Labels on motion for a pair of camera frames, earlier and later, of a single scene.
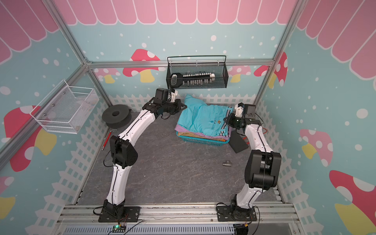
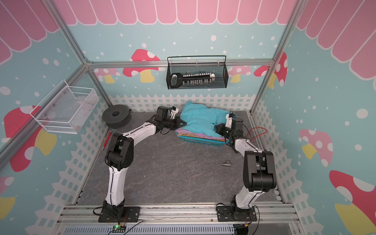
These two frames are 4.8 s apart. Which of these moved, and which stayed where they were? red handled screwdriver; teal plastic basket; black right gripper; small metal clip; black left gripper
Moved: black left gripper; black right gripper
Stayed: red handled screwdriver; teal plastic basket; small metal clip
